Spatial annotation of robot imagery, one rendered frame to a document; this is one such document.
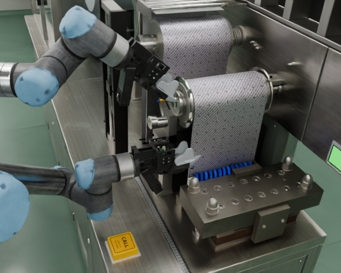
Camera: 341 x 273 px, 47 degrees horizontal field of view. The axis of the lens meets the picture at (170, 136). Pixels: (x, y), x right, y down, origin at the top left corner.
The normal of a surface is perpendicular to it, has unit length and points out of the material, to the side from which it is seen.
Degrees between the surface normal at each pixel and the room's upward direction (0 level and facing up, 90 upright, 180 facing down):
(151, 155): 90
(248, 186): 0
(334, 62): 90
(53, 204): 0
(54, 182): 74
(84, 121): 0
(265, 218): 90
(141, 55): 90
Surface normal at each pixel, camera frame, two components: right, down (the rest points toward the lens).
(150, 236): 0.05, -0.84
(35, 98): -0.11, 0.54
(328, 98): -0.92, 0.17
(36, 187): 0.82, 0.40
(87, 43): 0.15, 0.74
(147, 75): 0.38, 0.52
